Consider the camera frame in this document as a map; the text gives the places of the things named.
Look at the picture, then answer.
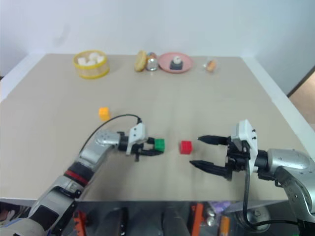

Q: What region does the green cube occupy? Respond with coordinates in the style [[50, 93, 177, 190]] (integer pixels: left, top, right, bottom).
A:
[[154, 138, 166, 152]]

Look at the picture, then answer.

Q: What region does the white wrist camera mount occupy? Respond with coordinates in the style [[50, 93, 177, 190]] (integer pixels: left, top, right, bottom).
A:
[[230, 119, 259, 173], [126, 123, 147, 156]]

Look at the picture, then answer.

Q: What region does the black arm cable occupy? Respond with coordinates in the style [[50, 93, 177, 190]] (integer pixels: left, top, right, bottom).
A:
[[79, 113, 143, 158], [242, 157, 304, 228]]

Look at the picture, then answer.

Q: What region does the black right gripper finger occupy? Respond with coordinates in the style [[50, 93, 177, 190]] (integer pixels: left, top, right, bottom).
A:
[[197, 135, 231, 146], [189, 160, 227, 178]]

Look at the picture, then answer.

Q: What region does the silver round knob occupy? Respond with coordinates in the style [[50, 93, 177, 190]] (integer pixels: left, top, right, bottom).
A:
[[205, 208, 218, 227]]

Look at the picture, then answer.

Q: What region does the clear-wrapped orange snack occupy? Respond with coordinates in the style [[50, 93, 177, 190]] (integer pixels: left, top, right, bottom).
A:
[[203, 59, 219, 74]]

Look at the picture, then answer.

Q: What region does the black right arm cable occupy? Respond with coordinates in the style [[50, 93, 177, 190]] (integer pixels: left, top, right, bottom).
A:
[[242, 157, 304, 228]]

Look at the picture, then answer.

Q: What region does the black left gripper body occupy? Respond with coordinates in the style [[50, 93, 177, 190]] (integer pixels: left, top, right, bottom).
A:
[[132, 137, 150, 162]]

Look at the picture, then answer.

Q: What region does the silver can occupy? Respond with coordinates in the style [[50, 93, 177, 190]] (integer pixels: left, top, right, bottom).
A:
[[146, 57, 159, 72]]

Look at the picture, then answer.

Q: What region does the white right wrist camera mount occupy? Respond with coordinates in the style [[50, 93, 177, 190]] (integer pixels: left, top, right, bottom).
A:
[[230, 119, 259, 173]]

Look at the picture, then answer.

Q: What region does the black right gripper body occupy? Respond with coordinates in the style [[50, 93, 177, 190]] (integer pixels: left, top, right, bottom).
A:
[[224, 136, 252, 182]]

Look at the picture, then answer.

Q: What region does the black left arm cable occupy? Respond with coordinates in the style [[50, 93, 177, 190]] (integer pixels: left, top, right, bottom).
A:
[[79, 113, 143, 158]]

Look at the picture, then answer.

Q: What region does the round tan bread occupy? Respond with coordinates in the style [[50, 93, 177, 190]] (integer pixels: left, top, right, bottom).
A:
[[134, 50, 148, 72]]

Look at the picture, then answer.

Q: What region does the orange upright bar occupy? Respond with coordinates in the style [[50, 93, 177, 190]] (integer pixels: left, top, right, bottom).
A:
[[190, 203, 204, 236]]

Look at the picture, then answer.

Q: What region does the silver round base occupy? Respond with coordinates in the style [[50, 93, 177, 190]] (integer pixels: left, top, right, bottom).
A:
[[246, 208, 270, 232]]

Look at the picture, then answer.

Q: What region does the pink plate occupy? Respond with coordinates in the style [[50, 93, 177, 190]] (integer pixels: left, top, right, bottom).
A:
[[157, 52, 194, 74]]

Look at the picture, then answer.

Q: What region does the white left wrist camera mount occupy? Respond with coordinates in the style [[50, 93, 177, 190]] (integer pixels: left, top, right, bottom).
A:
[[126, 123, 147, 156]]

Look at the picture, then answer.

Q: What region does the orange-yellow cube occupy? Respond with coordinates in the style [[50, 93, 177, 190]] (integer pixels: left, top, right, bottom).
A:
[[98, 107, 111, 121]]

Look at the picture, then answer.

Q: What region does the orange bottle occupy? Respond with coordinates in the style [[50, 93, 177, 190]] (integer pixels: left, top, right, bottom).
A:
[[219, 215, 231, 236]]

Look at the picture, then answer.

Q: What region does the black and white toy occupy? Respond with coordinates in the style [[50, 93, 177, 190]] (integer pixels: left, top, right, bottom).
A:
[[169, 56, 184, 70]]

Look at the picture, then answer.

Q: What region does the orange and black device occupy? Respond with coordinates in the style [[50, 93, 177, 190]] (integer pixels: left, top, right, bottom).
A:
[[73, 210, 87, 236]]

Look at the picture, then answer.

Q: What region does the red cube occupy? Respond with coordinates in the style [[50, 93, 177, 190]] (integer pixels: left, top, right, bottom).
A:
[[179, 140, 193, 155]]

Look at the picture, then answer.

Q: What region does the purple object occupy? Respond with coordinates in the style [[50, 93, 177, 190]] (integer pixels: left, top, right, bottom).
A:
[[208, 201, 232, 213]]

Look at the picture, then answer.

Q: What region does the yellow round mesh basket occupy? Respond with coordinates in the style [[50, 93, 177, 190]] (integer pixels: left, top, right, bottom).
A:
[[72, 50, 111, 80]]

